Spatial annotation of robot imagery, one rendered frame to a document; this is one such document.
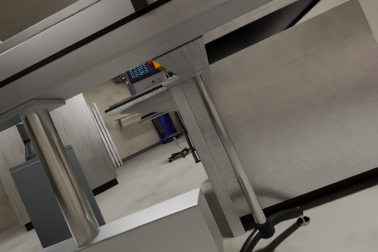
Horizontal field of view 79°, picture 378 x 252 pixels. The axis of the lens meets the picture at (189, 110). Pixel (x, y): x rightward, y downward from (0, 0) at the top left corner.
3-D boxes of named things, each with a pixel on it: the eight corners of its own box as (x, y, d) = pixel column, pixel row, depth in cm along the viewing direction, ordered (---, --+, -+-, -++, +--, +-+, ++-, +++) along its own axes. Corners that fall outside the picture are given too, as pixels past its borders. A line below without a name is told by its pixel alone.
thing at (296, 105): (291, 122, 313) (264, 63, 313) (432, 167, 108) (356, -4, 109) (222, 150, 326) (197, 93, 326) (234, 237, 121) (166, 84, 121)
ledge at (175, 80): (192, 76, 119) (190, 73, 119) (189, 73, 106) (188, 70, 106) (168, 88, 121) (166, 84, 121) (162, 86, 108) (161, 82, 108)
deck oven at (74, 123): (113, 177, 530) (77, 94, 531) (122, 181, 421) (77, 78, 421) (35, 217, 456) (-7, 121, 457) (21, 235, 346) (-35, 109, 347)
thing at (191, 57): (185, 83, 120) (173, 55, 120) (213, 71, 118) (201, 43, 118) (146, 63, 52) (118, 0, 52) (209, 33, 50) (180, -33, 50)
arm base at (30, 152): (23, 162, 103) (14, 142, 103) (30, 162, 117) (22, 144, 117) (59, 148, 110) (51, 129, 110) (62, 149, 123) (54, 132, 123)
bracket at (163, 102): (181, 109, 134) (172, 89, 134) (181, 109, 131) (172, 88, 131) (130, 131, 138) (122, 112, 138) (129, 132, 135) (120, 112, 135)
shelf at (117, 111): (194, 88, 191) (193, 85, 191) (182, 81, 122) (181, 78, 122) (143, 111, 197) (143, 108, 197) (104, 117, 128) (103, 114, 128)
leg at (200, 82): (274, 226, 103) (206, 70, 104) (280, 238, 94) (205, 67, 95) (256, 233, 105) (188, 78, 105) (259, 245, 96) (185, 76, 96)
